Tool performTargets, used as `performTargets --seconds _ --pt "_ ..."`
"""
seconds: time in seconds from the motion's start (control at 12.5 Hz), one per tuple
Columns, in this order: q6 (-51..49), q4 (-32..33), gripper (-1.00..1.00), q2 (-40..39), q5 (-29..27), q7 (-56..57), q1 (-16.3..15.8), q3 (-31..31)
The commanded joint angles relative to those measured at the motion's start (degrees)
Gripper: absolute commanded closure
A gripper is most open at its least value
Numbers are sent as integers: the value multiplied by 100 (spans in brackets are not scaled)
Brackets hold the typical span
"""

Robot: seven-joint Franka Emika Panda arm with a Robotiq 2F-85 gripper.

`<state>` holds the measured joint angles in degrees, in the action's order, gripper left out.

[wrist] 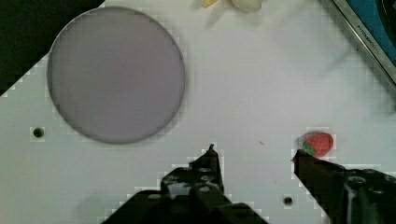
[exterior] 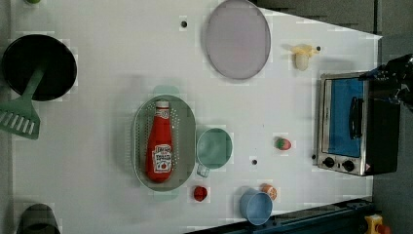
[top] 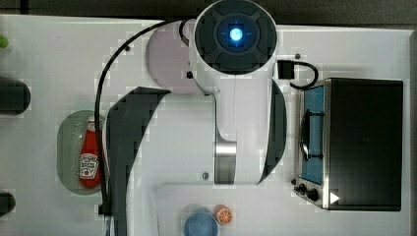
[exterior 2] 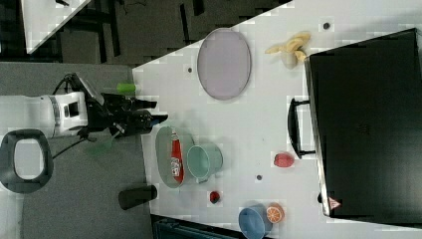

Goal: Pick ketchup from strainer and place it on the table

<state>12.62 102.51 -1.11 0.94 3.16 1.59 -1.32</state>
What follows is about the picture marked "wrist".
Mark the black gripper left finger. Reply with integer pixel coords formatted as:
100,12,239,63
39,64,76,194
102,146,269,224

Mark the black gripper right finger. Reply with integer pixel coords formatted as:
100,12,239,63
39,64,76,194
293,149,396,224

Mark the red toy strawberry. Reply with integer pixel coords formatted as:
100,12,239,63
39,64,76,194
303,133,333,158

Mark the grey round plate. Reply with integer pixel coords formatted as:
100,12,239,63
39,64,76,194
47,7,186,144

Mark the silver toaster oven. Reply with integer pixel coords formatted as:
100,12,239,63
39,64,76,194
329,0,396,86

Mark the peeled toy banana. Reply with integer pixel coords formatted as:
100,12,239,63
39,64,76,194
202,0,263,13

